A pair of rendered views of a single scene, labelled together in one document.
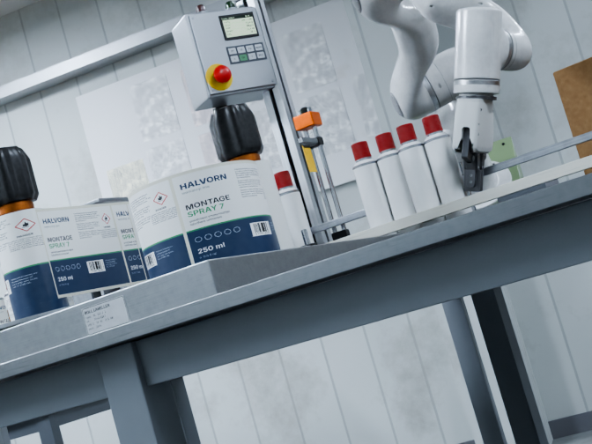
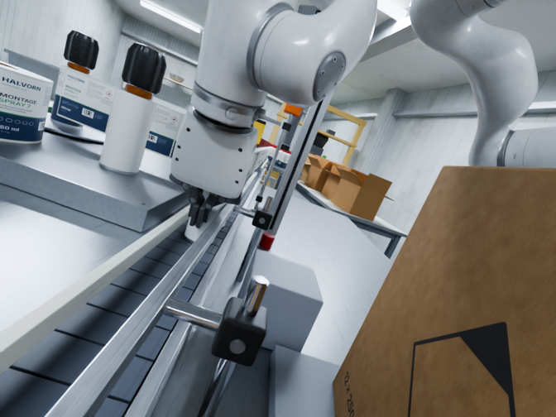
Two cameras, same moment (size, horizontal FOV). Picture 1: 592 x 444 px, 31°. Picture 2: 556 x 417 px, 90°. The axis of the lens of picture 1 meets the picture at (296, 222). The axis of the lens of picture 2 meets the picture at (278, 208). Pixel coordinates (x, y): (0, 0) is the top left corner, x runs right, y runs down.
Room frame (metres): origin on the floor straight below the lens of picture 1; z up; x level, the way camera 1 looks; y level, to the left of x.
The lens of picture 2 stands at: (1.84, -0.74, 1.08)
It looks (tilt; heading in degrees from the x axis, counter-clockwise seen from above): 12 degrees down; 57
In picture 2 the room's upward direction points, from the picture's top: 22 degrees clockwise
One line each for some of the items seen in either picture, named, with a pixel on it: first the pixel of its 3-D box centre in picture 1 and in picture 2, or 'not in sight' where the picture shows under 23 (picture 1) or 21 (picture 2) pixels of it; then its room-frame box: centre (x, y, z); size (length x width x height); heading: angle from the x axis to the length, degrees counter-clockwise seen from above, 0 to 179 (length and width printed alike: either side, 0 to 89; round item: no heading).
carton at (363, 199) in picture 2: not in sight; (359, 192); (3.78, 1.07, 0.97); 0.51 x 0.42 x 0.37; 169
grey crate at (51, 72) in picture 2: not in sight; (55, 82); (1.38, 2.19, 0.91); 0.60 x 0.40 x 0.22; 77
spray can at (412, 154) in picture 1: (419, 176); not in sight; (2.02, -0.25, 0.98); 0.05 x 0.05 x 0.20
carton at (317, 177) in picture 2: not in sight; (324, 174); (3.97, 1.86, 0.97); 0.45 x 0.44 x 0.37; 167
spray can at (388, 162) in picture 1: (397, 184); not in sight; (2.05, -0.21, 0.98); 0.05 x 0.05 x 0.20
